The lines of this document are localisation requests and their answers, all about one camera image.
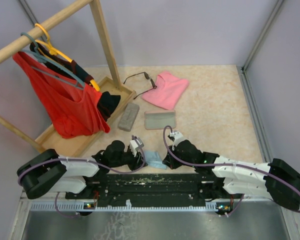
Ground grey-blue plastic hanger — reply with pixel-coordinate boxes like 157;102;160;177
20;32;86;90

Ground pink folded shirt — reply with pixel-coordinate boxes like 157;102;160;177
141;71;189;110

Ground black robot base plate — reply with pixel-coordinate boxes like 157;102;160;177
65;173;241;213

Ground tortoiseshell sunglasses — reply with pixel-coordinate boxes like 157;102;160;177
123;71;158;100

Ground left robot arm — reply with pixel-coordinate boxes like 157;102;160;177
16;137;146;200

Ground grey glasses case green lining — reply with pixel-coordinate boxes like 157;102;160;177
118;102;140;132

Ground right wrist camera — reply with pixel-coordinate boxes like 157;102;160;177
168;131;186;146

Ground aluminium frame rail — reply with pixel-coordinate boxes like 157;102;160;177
19;194;293;213

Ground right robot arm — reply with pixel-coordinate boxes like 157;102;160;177
163;139;300;213

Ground dark striped hanging garment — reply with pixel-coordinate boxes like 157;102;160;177
30;44;121;121

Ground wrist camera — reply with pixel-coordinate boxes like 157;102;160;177
129;135;144;157
168;131;186;146

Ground pink glasses case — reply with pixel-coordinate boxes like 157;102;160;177
144;110;177;130

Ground red hanging shirt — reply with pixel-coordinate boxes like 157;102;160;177
12;51;111;139

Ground small light blue cloth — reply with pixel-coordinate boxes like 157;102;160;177
144;150;167;170

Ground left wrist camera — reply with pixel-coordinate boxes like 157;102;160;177
129;135;144;157

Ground yellow plastic hanger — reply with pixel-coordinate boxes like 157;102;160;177
34;23;100;92

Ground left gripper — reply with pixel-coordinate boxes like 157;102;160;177
110;147;148;171

